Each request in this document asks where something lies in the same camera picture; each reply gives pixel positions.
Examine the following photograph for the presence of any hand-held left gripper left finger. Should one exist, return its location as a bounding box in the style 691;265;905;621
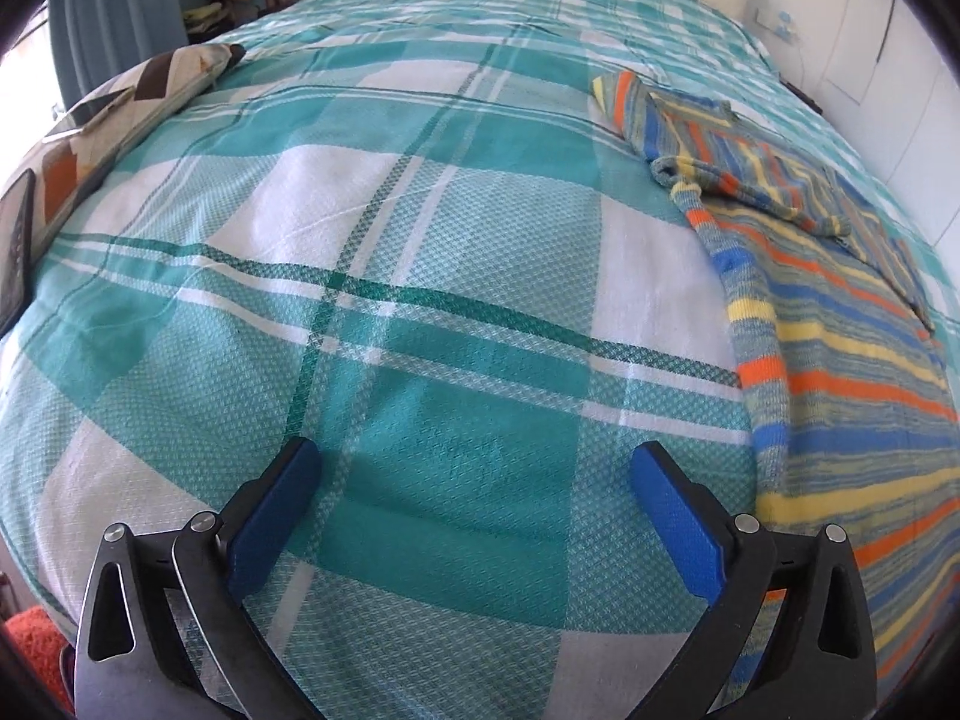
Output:
73;435;323;720

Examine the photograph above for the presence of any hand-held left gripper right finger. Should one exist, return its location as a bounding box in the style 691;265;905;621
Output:
630;441;878;720

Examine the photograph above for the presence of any striped knit sweater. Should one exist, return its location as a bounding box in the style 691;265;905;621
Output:
590;69;960;706

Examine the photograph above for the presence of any orange fleece robe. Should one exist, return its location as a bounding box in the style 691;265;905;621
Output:
0;607;76;691

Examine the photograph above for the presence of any teal plaid blanket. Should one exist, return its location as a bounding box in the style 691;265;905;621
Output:
0;0;953;720

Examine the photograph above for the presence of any black tablet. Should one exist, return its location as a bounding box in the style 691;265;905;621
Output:
0;169;36;335

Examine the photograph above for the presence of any white smartphone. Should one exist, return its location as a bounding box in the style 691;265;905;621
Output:
41;86;140;145

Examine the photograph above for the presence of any brown geometric pattern pillow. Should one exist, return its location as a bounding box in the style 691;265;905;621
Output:
0;43;247;241

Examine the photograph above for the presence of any white wardrobe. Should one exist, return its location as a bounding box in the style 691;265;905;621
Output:
795;0;960;256

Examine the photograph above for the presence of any window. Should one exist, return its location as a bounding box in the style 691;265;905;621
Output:
0;7;65;181

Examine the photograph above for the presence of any blue curtain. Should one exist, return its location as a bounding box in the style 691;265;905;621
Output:
45;0;188;91

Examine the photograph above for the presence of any wall socket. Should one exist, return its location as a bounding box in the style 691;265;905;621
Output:
754;7;803;42

